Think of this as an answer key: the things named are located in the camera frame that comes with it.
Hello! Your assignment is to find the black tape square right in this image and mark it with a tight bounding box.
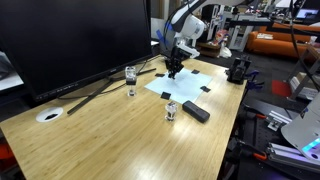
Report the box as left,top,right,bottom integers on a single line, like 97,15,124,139
155,73,165,77

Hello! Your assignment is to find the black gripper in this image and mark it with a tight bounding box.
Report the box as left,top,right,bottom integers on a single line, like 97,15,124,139
165,47,185,80

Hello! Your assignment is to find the black tape square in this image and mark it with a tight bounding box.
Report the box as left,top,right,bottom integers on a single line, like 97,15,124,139
161,92,171,100
155,73,165,77
200,86,211,93
191,69,200,74

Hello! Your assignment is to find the white paper sheet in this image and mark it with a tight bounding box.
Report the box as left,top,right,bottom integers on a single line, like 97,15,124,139
146,68,212,104

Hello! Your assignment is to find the black tape square left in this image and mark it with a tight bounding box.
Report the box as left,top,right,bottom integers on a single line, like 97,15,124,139
200,86,211,93

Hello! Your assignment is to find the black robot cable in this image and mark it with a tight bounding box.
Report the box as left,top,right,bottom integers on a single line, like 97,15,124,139
164,0,201,54

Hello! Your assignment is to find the black tape square front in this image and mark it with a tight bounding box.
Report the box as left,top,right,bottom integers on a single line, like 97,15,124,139
161,92,171,100

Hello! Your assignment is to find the large black monitor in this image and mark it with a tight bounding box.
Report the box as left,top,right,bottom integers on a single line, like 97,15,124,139
0,0,152,101

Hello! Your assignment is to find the orange sofa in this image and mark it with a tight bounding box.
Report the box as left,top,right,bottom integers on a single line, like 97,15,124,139
246,26,311,58

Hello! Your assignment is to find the black clamp mount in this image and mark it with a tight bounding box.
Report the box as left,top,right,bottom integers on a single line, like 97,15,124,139
226,55,251,85

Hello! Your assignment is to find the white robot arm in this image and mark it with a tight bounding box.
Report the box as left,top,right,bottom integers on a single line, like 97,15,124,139
165,0,250,79

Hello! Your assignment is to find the black tape square far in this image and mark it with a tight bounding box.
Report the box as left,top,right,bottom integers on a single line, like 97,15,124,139
191,69,200,74

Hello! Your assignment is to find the black eraser block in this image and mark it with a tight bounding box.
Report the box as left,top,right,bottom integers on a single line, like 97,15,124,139
182,101,210,123

